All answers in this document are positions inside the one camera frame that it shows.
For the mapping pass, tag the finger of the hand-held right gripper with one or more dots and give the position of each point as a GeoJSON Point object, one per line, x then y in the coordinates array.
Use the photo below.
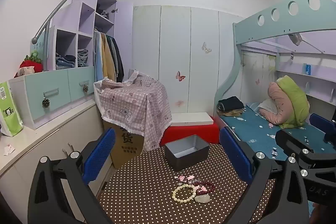
{"type": "Point", "coordinates": [319, 121]}
{"type": "Point", "coordinates": [287, 141]}

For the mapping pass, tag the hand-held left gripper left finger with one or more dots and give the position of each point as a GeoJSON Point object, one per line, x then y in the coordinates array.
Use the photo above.
{"type": "Point", "coordinates": [99, 155]}

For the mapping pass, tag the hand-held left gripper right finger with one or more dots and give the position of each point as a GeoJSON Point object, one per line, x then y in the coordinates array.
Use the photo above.
{"type": "Point", "coordinates": [235, 155]}

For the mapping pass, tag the grey metal box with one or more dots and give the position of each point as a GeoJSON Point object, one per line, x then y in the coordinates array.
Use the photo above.
{"type": "Point", "coordinates": [183, 161]}

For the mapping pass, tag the translucent stone pendant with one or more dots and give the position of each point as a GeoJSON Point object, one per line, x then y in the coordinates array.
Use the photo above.
{"type": "Point", "coordinates": [202, 198]}

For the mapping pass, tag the cardboard box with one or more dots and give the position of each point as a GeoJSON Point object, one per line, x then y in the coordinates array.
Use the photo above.
{"type": "Point", "coordinates": [126, 142]}

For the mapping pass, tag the blue patterned bedsheet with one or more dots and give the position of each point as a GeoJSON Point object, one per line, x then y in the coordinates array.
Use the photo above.
{"type": "Point", "coordinates": [249, 129]}

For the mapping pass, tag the green and pink pillow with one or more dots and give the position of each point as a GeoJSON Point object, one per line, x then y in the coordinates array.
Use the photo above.
{"type": "Point", "coordinates": [294, 98]}

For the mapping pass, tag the tan folded clothes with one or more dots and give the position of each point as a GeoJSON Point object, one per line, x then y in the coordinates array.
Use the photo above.
{"type": "Point", "coordinates": [232, 113]}

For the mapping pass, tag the red stool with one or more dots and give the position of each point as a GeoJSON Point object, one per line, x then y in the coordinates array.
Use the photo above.
{"type": "Point", "coordinates": [189, 130]}

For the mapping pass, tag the dark folded clothes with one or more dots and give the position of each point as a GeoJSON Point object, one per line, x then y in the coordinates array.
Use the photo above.
{"type": "Point", "coordinates": [231, 103]}

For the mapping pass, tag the blue card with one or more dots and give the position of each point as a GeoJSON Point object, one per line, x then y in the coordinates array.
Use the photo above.
{"type": "Point", "coordinates": [307, 69]}

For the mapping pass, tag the brown polka dot tablecloth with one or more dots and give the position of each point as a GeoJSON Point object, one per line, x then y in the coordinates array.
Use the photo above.
{"type": "Point", "coordinates": [147, 187]}

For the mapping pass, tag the white low cabinet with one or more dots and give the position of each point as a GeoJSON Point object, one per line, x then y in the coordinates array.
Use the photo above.
{"type": "Point", "coordinates": [52, 121]}

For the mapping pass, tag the pink checked cloth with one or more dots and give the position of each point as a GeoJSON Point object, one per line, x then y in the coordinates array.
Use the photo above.
{"type": "Point", "coordinates": [131, 98]}

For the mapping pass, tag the pinecone drawer ornament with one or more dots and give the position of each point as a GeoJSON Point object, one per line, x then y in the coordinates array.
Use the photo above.
{"type": "Point", "coordinates": [46, 103]}
{"type": "Point", "coordinates": [85, 88]}

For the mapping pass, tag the faint pink butterfly sticker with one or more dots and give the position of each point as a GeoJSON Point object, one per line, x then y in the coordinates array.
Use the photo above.
{"type": "Point", "coordinates": [179, 102]}

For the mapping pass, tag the grey clip lamp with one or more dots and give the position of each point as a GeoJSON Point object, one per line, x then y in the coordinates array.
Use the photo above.
{"type": "Point", "coordinates": [295, 39]}

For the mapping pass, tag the paper scrap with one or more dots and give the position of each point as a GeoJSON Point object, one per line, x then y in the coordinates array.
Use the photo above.
{"type": "Point", "coordinates": [9, 150]}

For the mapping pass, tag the red butterfly sticker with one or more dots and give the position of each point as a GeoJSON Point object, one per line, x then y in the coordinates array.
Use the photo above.
{"type": "Point", "coordinates": [180, 76]}

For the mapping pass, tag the dark hanging jackets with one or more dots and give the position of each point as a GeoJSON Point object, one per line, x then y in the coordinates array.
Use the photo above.
{"type": "Point", "coordinates": [118, 58]}

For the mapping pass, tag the light blue hanging garment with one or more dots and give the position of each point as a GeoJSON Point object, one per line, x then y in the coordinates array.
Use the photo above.
{"type": "Point", "coordinates": [98, 56]}

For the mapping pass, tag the light folded jeans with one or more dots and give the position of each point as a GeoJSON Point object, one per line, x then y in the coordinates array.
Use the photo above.
{"type": "Point", "coordinates": [82, 57]}

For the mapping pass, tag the tan hanging coat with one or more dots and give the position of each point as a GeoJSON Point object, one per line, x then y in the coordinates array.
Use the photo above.
{"type": "Point", "coordinates": [108, 56]}

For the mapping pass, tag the dark folded jeans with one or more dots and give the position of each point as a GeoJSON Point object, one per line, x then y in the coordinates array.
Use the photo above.
{"type": "Point", "coordinates": [65, 61]}

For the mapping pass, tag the teal bunk bed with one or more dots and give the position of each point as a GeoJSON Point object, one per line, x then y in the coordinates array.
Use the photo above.
{"type": "Point", "coordinates": [288, 24]}

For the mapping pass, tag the green paper bag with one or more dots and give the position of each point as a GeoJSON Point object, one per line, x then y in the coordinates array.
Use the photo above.
{"type": "Point", "coordinates": [9, 108]}

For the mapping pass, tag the pale butterfly sticker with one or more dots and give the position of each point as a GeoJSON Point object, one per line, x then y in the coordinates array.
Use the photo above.
{"type": "Point", "coordinates": [206, 48]}

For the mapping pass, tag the red strawberry plush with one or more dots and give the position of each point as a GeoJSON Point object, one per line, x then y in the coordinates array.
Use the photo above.
{"type": "Point", "coordinates": [31, 65]}

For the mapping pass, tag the white wardrobe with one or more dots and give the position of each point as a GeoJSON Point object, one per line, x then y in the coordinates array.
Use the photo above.
{"type": "Point", "coordinates": [173, 43]}

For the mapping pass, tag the purple stair cabinet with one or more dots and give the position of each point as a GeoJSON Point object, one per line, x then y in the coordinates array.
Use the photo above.
{"type": "Point", "coordinates": [68, 16]}

